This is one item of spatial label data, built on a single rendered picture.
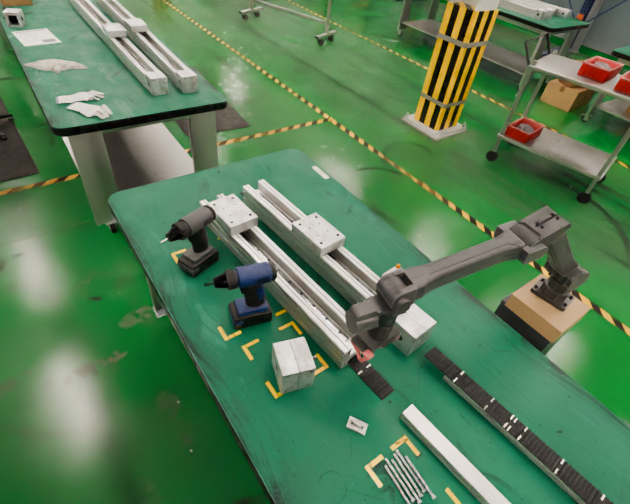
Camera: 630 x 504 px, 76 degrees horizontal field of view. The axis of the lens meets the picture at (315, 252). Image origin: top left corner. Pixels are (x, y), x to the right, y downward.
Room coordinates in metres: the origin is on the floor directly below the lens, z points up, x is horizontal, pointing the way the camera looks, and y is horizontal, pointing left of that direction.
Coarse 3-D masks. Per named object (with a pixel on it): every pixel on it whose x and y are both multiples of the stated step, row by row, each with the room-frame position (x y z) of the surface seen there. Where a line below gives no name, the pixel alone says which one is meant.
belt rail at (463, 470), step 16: (400, 416) 0.51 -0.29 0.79; (416, 416) 0.50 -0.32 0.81; (416, 432) 0.47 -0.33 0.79; (432, 432) 0.47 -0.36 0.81; (432, 448) 0.44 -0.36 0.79; (448, 448) 0.43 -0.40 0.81; (448, 464) 0.40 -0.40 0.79; (464, 464) 0.40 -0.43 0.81; (464, 480) 0.37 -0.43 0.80; (480, 480) 0.37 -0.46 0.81; (480, 496) 0.34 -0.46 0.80; (496, 496) 0.34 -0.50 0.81
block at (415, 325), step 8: (408, 312) 0.79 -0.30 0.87; (416, 312) 0.80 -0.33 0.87; (424, 312) 0.80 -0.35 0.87; (400, 320) 0.76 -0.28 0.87; (408, 320) 0.76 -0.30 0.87; (416, 320) 0.77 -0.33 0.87; (424, 320) 0.77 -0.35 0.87; (432, 320) 0.78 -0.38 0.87; (400, 328) 0.74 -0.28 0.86; (408, 328) 0.73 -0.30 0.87; (416, 328) 0.74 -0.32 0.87; (424, 328) 0.74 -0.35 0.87; (432, 328) 0.76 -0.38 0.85; (400, 336) 0.73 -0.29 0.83; (408, 336) 0.72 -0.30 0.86; (416, 336) 0.71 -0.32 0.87; (424, 336) 0.74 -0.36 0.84; (400, 344) 0.72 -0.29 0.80; (408, 344) 0.71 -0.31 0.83; (416, 344) 0.72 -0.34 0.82; (408, 352) 0.70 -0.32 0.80
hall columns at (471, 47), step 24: (456, 0) 4.14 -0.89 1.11; (480, 0) 3.92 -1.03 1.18; (456, 24) 4.00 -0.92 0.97; (480, 24) 3.96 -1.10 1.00; (456, 48) 3.94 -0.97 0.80; (480, 48) 4.04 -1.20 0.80; (432, 72) 4.07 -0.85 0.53; (456, 72) 3.89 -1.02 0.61; (432, 96) 4.01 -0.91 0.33; (456, 96) 3.97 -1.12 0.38; (432, 120) 3.95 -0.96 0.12; (456, 120) 4.07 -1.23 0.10
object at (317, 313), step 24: (240, 240) 1.01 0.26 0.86; (264, 240) 1.02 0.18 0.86; (288, 264) 0.93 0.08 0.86; (288, 288) 0.82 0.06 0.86; (312, 288) 0.84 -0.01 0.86; (288, 312) 0.80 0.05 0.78; (312, 312) 0.75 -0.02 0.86; (336, 312) 0.76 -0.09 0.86; (312, 336) 0.71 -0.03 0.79; (336, 336) 0.67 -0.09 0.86; (336, 360) 0.64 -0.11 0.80
